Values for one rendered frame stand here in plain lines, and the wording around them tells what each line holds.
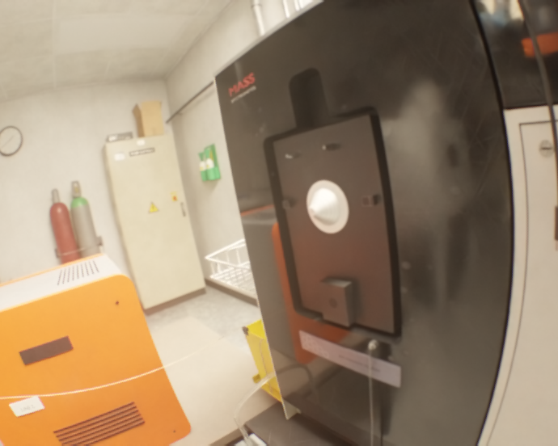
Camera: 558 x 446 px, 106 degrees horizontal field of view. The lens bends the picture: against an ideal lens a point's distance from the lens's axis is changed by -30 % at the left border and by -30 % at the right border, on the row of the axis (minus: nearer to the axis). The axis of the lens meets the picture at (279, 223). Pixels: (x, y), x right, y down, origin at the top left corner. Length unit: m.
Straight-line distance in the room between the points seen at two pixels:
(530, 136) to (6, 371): 0.78
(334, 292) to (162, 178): 3.16
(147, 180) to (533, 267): 3.33
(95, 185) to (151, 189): 0.71
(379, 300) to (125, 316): 0.45
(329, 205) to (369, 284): 0.10
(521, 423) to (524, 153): 0.26
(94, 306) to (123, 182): 2.79
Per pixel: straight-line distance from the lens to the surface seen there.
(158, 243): 3.41
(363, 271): 0.35
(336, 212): 0.34
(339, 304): 0.37
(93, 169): 3.69
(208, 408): 0.84
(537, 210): 0.25
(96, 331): 0.61
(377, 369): 0.40
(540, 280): 0.27
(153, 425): 0.74
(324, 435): 0.67
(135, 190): 3.35
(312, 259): 0.40
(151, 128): 3.53
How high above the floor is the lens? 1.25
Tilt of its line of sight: 9 degrees down
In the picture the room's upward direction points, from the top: 11 degrees counter-clockwise
